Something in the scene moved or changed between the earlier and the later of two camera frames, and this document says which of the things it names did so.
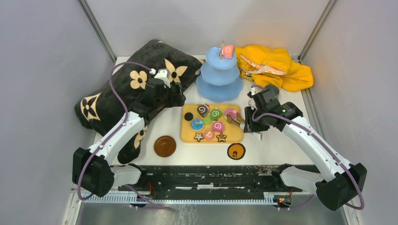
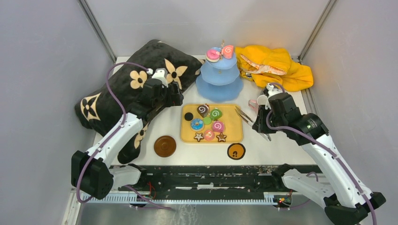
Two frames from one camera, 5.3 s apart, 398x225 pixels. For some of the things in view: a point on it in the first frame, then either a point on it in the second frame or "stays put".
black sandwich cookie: [188, 116] stays put
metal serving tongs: [232, 120] → [250, 121]
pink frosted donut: [231, 112] → [212, 56]
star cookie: [221, 137] stays put
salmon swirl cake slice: [228, 51] stays put
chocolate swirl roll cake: [203, 110] stays put
